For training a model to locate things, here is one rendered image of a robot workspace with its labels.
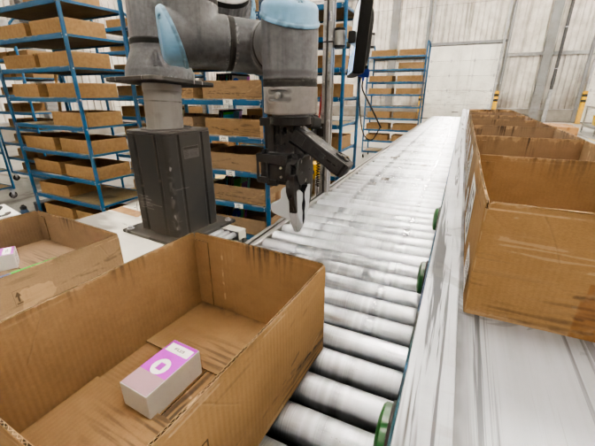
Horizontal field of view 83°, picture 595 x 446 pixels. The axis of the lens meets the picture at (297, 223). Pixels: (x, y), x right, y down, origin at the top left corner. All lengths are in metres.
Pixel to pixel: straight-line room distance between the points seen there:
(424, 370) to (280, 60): 0.46
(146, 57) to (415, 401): 0.98
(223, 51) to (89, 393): 0.58
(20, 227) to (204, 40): 0.84
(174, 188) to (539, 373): 0.92
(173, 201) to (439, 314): 0.80
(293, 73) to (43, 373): 0.56
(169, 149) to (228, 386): 0.77
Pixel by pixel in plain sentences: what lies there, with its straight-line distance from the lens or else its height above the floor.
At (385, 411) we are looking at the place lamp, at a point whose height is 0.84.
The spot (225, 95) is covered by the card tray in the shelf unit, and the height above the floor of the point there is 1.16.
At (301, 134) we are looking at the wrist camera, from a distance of 0.58.
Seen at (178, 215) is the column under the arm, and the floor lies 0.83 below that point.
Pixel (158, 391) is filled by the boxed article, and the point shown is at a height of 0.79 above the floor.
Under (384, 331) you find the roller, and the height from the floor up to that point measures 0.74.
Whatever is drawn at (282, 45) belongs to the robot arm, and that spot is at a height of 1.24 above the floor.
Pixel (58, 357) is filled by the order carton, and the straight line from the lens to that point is 0.62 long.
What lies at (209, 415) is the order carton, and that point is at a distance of 0.39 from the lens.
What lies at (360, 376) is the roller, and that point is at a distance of 0.62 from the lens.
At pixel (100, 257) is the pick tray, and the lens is 0.94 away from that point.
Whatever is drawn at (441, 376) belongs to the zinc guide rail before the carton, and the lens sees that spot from 0.44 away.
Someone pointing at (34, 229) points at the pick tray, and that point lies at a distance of 1.28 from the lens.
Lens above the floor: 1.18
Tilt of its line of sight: 21 degrees down
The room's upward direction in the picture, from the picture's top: straight up
